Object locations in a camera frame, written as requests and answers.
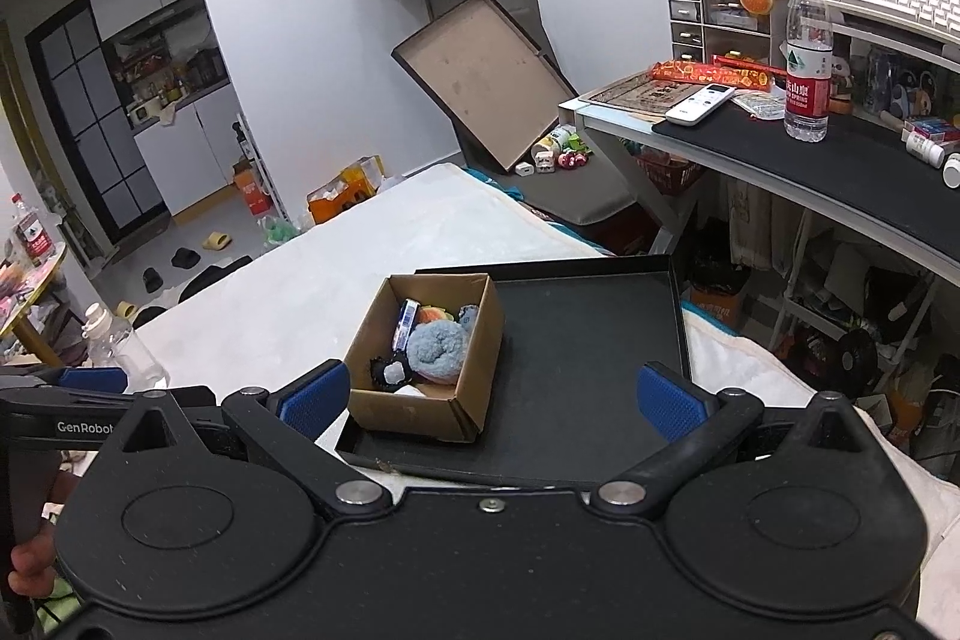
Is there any person's left hand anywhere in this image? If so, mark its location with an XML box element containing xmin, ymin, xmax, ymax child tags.
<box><xmin>8</xmin><ymin>518</ymin><xmax>57</xmax><ymax>599</ymax></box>

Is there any brown cardboard box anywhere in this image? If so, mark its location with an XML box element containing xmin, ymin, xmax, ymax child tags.
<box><xmin>345</xmin><ymin>273</ymin><xmax>505</xmax><ymax>443</ymax></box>

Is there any white canister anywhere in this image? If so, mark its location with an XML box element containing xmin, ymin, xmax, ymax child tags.
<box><xmin>530</xmin><ymin>125</ymin><xmax>576</xmax><ymax>159</ymax></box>

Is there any yellow slipper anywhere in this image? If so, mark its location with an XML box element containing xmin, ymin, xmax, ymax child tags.
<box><xmin>202</xmin><ymin>230</ymin><xmax>233</xmax><ymax>252</ymax></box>

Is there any white remote control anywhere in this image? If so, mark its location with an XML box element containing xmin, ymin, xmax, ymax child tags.
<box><xmin>664</xmin><ymin>85</ymin><xmax>737</xmax><ymax>127</ymax></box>

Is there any orange paper bag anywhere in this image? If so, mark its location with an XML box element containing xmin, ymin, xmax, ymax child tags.
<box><xmin>306</xmin><ymin>154</ymin><xmax>386</xmax><ymax>224</ymax></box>

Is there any plush burger toy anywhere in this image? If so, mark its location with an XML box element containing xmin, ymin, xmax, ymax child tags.
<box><xmin>416</xmin><ymin>305</ymin><xmax>455</xmax><ymax>323</ymax></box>

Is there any clear water bottle red label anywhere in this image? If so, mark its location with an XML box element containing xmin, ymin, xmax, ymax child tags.
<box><xmin>784</xmin><ymin>0</ymin><xmax>833</xmax><ymax>143</ymax></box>

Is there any grey bench cushion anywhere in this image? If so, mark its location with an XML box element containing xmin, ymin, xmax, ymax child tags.
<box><xmin>469</xmin><ymin>159</ymin><xmax>635</xmax><ymax>227</ymax></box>

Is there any blue snack packet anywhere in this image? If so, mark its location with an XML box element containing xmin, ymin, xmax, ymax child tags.
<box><xmin>391</xmin><ymin>299</ymin><xmax>420</xmax><ymax>353</ymax></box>

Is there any fluffy blue plush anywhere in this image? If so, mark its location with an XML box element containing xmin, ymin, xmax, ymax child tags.
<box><xmin>407</xmin><ymin>320</ymin><xmax>470</xmax><ymax>385</ymax></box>

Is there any grey curved desk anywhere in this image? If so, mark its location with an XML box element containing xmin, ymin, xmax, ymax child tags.
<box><xmin>558</xmin><ymin>73</ymin><xmax>958</xmax><ymax>284</ymax></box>

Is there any red plastic basket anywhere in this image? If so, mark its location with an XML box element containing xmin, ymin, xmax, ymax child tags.
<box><xmin>638</xmin><ymin>146</ymin><xmax>703</xmax><ymax>197</ymax></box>

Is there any leaning brown board lid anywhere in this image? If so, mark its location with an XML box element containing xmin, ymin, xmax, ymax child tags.
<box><xmin>392</xmin><ymin>0</ymin><xmax>574</xmax><ymax>170</ymax></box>

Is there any black shallow tray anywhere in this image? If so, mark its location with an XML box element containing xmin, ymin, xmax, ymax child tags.
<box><xmin>337</xmin><ymin>255</ymin><xmax>690</xmax><ymax>489</ymax></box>

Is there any clear glass jar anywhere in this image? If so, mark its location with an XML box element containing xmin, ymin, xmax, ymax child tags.
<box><xmin>83</xmin><ymin>302</ymin><xmax>169</xmax><ymax>392</ymax></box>

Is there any small black fan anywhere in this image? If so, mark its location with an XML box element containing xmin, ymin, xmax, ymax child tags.
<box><xmin>832</xmin><ymin>328</ymin><xmax>878</xmax><ymax>395</ymax></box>

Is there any grey drawer organizer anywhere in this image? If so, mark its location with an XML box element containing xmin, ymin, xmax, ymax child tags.
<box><xmin>667</xmin><ymin>0</ymin><xmax>788</xmax><ymax>68</ymax></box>

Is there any white soft ball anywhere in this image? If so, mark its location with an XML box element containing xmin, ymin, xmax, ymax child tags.
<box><xmin>394</xmin><ymin>385</ymin><xmax>427</xmax><ymax>398</ymax></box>

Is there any black dotted fabric pouch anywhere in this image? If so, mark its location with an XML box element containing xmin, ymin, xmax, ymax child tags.
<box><xmin>370</xmin><ymin>354</ymin><xmax>413</xmax><ymax>393</ymax></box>

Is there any blue denim fabric toy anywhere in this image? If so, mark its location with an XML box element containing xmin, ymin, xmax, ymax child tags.
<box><xmin>457</xmin><ymin>305</ymin><xmax>480</xmax><ymax>333</ymax></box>

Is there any white kitchen cabinet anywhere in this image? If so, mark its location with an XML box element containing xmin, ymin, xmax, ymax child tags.
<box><xmin>133</xmin><ymin>85</ymin><xmax>242</xmax><ymax>216</ymax></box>

